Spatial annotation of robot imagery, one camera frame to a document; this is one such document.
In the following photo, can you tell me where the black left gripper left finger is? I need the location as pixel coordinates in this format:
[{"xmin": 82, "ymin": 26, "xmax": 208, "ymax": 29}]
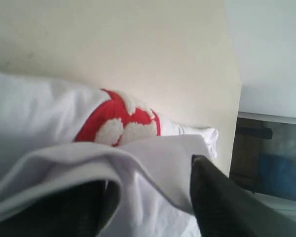
[{"xmin": 0, "ymin": 181, "xmax": 120, "ymax": 237}]

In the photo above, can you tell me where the white t-shirt red lettering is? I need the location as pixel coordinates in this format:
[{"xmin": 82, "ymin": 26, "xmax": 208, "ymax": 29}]
[{"xmin": 0, "ymin": 73, "xmax": 218, "ymax": 237}]

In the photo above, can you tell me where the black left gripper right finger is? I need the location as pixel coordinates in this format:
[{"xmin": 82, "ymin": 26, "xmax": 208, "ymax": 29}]
[{"xmin": 190, "ymin": 155, "xmax": 296, "ymax": 237}]

